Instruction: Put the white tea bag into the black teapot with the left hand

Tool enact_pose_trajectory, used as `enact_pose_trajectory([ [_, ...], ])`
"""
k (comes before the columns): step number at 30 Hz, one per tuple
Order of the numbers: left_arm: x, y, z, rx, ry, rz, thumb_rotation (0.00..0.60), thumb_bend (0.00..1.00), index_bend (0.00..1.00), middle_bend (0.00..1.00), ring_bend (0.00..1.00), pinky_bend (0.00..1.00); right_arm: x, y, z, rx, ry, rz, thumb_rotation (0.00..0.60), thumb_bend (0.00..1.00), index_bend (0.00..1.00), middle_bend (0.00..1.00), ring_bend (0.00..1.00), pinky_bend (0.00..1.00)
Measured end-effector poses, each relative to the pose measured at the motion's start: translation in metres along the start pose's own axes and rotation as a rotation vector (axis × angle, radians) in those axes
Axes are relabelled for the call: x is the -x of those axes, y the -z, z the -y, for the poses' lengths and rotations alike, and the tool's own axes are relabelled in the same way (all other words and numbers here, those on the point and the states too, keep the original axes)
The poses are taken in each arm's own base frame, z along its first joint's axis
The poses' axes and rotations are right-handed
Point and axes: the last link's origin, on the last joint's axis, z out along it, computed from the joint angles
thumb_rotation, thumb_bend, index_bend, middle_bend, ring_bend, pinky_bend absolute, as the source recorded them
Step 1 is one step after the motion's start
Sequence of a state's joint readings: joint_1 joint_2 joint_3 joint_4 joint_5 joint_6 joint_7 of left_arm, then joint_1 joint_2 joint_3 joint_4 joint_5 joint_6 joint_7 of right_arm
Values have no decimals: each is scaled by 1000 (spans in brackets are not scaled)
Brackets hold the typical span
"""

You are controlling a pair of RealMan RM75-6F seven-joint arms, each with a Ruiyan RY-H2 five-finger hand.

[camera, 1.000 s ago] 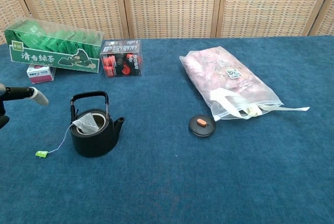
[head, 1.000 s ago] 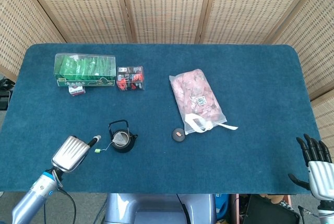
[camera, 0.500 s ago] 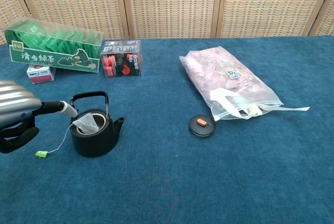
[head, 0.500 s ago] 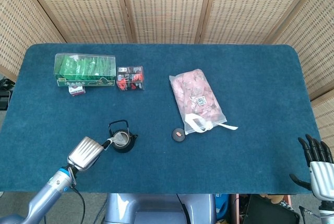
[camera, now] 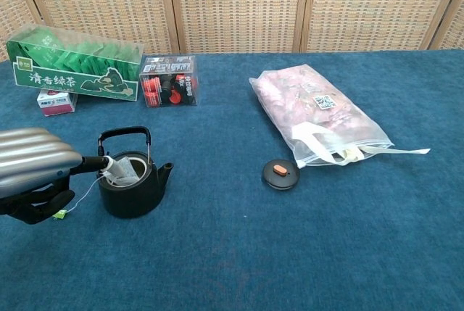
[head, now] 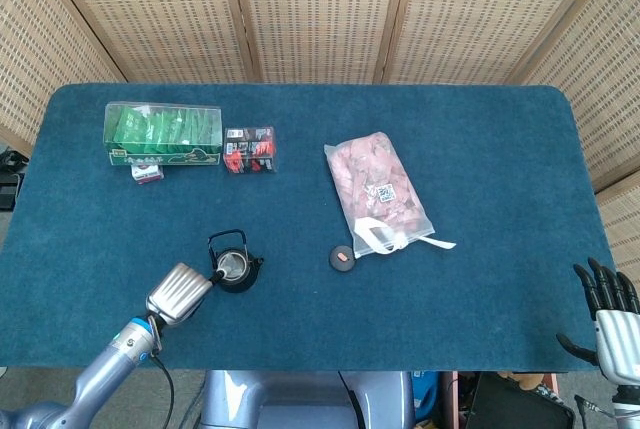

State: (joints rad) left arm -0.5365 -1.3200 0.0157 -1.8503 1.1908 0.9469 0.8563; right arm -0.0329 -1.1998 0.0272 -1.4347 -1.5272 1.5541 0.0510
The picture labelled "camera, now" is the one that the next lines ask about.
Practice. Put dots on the translucent bag pink contents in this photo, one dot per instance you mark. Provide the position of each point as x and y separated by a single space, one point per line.
308 100

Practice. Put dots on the blue table cloth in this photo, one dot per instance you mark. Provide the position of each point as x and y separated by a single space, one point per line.
253 253

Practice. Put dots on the clear box red black capsules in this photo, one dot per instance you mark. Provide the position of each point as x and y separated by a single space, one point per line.
168 86

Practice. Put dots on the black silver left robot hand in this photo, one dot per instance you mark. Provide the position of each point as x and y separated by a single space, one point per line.
32 158

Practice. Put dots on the green tea box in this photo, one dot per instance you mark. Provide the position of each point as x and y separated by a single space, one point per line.
72 82

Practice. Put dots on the woven wooden folding screen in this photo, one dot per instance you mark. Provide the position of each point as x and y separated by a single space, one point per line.
235 6

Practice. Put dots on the black teapot lid orange knob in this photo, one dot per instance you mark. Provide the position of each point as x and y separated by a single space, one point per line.
281 181

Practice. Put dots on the small white pink box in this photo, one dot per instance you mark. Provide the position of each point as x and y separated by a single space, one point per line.
54 106

